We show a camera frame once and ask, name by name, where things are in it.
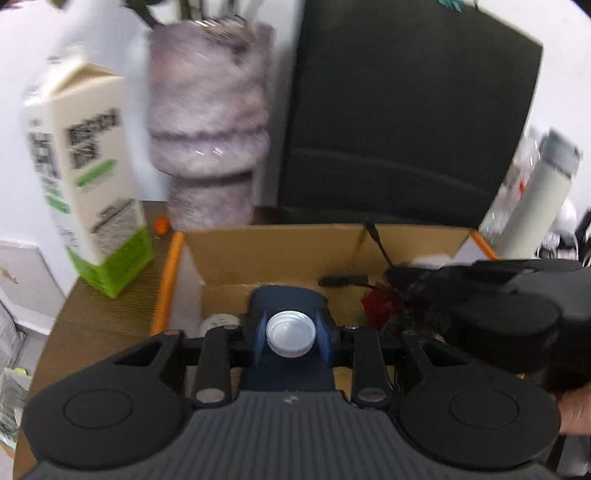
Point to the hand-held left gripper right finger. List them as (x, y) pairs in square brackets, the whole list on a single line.
[(324, 337)]

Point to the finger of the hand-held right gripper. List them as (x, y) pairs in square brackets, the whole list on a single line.
[(429, 314), (415, 281)]

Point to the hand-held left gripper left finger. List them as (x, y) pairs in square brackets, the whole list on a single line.
[(261, 334)]

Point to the navy bottle with white cap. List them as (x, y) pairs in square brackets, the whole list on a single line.
[(291, 332)]

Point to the red cardboard box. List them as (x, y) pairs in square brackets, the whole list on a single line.
[(277, 258)]

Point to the person's right hand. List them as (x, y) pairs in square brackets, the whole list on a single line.
[(575, 410)]

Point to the dark red fuzzy item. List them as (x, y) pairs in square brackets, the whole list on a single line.
[(376, 307)]

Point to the white thermos bottle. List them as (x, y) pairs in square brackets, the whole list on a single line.
[(540, 203)]

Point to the clear plastic water bottle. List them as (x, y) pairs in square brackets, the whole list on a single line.
[(512, 184)]

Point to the wooden desk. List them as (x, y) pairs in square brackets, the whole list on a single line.
[(115, 323)]

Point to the small orange item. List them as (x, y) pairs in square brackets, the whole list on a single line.
[(162, 226)]

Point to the purple ceramic vase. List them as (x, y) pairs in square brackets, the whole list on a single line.
[(210, 129)]

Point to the milk carton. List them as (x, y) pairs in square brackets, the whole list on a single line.
[(87, 175)]

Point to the white flat board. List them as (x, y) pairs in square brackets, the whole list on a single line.
[(27, 286)]

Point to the cluttered rack shelf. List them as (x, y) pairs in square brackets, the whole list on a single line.
[(11, 369)]

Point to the teal binder clip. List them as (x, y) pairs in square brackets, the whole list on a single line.
[(457, 3)]

